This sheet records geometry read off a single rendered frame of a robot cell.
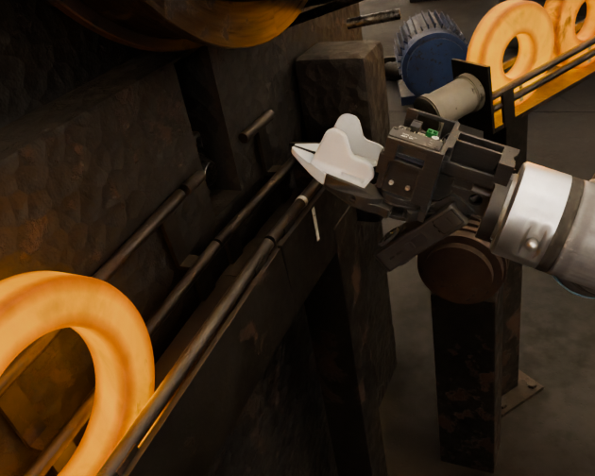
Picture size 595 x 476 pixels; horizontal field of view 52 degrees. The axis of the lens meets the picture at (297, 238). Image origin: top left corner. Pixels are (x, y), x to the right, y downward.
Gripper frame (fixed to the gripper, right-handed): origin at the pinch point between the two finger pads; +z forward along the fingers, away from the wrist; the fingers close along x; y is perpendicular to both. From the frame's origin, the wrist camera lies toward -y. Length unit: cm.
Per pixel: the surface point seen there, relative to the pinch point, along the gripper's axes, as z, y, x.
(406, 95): 27, -84, -206
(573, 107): -40, -66, -202
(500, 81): -14.8, -2.7, -41.7
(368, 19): -2.5, 13.5, -5.5
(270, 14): 4.1, 14.5, 2.5
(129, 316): 1.9, -0.1, 26.9
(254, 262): -1.4, -3.6, 13.3
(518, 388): -39, -65, -45
